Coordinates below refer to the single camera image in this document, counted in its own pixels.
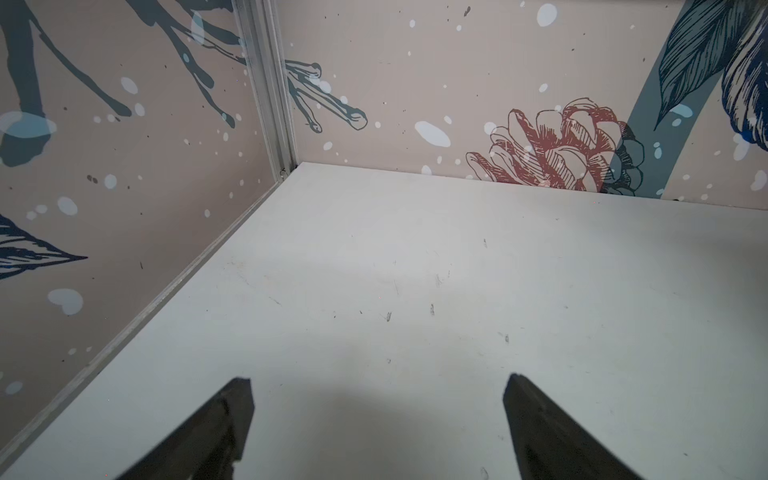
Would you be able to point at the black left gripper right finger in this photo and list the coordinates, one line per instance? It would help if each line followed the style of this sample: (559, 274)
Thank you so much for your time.
(549, 444)

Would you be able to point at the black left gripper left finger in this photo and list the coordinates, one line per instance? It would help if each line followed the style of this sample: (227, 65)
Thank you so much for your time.
(207, 444)

